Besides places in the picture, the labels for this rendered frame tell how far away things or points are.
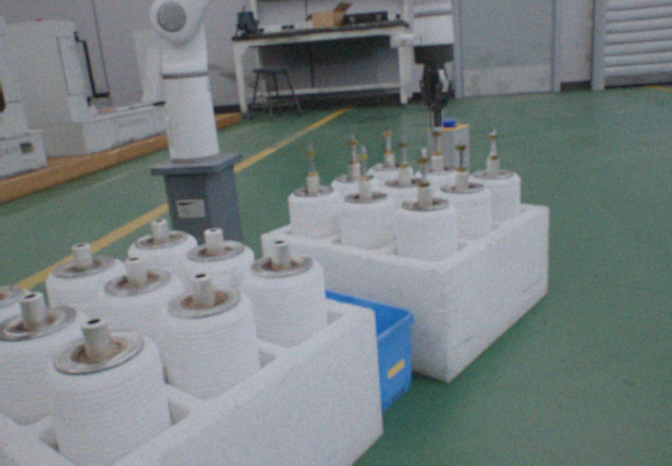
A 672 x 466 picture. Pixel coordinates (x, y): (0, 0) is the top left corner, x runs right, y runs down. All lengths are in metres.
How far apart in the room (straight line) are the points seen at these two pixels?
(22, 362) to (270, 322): 0.25
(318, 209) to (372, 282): 0.18
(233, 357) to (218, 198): 0.66
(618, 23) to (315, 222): 5.34
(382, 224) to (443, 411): 0.31
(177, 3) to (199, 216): 0.42
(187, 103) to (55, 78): 2.34
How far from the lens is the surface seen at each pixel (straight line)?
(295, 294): 0.65
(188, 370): 0.60
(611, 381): 0.96
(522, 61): 6.08
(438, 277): 0.84
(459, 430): 0.82
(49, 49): 3.51
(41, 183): 3.03
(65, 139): 3.52
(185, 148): 1.22
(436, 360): 0.91
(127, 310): 0.67
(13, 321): 0.67
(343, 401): 0.71
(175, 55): 1.25
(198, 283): 0.60
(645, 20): 6.23
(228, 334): 0.58
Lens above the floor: 0.48
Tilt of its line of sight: 15 degrees down
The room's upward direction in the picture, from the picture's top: 5 degrees counter-clockwise
